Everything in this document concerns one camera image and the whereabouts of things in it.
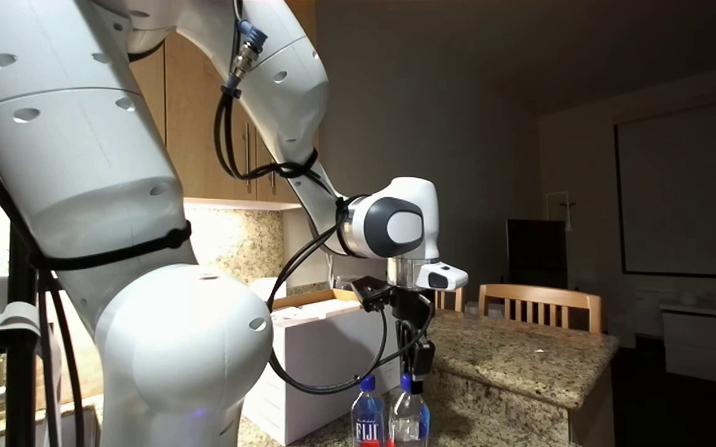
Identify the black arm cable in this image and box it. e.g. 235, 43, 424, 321
210, 15, 417, 397

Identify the wall projection screen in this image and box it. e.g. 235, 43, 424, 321
614, 105, 716, 279

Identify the wooden chair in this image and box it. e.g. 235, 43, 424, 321
476, 282, 602, 333
434, 289, 465, 313

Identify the open cardboard box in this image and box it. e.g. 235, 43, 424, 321
243, 289, 398, 447

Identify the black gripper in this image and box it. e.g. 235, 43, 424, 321
350, 275, 434, 375

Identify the blue-cap water bottle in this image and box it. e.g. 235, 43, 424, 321
350, 375, 386, 447
388, 372, 429, 447

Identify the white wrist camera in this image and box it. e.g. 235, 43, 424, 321
416, 264, 468, 291

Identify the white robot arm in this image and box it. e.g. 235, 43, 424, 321
0, 0, 437, 447

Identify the black vertical pole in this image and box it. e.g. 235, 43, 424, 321
5, 225, 36, 447

